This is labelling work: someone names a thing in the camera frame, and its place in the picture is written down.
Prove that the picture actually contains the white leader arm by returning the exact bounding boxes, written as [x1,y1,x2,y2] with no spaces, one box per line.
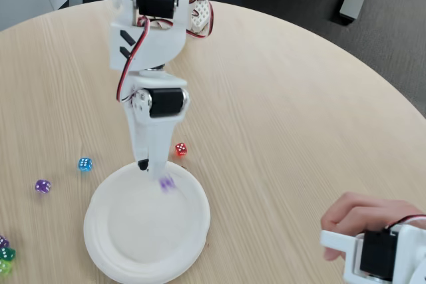
[319,213,426,284]

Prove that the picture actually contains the white paper plate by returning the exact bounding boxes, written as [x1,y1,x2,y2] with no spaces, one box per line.
[83,160,212,284]

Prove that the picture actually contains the dark green translucent dice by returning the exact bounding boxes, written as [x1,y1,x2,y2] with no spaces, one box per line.
[0,246,17,261]

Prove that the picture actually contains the person's left hand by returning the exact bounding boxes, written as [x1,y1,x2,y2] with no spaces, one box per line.
[320,192,426,262]

